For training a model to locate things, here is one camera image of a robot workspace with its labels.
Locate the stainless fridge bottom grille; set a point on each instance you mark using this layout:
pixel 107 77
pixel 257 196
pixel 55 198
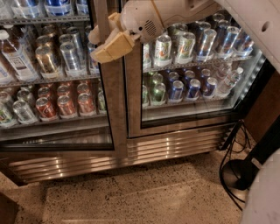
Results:
pixel 31 168

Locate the orange soda can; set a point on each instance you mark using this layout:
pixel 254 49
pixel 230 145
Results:
pixel 46 110
pixel 66 107
pixel 86 105

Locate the orange soda can right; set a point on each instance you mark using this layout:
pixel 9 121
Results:
pixel 86 105

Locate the green soda can left door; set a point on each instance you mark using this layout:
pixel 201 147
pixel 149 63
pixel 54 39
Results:
pixel 101 103

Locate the orange soda can left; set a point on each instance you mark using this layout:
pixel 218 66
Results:
pixel 46 110

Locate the white green soda can right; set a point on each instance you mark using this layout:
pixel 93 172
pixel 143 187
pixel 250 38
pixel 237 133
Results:
pixel 185 47

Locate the green can lower right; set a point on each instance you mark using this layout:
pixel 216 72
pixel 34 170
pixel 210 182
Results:
pixel 158 94

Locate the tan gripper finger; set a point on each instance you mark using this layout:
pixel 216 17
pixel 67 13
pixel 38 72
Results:
pixel 107 32
pixel 118 44

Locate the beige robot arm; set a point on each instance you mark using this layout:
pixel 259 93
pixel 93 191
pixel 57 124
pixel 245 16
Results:
pixel 260 19

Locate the glass fridge door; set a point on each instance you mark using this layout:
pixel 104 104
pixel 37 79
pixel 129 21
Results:
pixel 40 25
pixel 235 61

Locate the gold drink can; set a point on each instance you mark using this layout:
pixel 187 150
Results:
pixel 50 66

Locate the brown tea bottle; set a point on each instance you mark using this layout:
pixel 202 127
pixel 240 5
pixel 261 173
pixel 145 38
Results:
pixel 17 57

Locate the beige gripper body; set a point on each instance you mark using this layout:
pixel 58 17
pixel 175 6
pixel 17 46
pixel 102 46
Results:
pixel 139 19

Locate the orange soda can middle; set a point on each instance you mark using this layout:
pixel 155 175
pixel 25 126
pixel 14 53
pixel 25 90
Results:
pixel 66 107

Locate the silver tall can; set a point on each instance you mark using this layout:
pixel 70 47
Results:
pixel 74 67

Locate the silver can lower left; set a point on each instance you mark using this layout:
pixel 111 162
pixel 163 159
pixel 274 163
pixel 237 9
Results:
pixel 24 112

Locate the white green soda can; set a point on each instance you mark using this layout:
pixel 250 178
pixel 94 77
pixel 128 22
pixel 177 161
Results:
pixel 162 54
pixel 185 47

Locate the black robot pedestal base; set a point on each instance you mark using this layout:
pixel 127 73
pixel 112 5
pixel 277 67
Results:
pixel 238 174

